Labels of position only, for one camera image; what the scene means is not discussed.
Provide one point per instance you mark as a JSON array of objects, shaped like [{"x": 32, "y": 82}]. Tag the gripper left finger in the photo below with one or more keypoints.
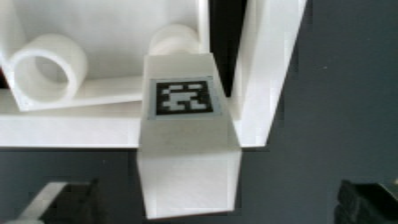
[{"x": 64, "y": 205}]

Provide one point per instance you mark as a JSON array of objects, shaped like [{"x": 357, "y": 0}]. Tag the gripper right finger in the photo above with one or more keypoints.
[{"x": 366, "y": 203}]

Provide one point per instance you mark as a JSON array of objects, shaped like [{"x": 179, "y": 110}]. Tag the white chair leg with tag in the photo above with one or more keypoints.
[{"x": 188, "y": 150}]

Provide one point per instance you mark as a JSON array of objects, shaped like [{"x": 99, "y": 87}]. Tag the white chair seat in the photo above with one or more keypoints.
[{"x": 73, "y": 45}]

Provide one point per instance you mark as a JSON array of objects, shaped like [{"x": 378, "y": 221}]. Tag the white U-shaped fence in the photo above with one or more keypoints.
[{"x": 101, "y": 126}]

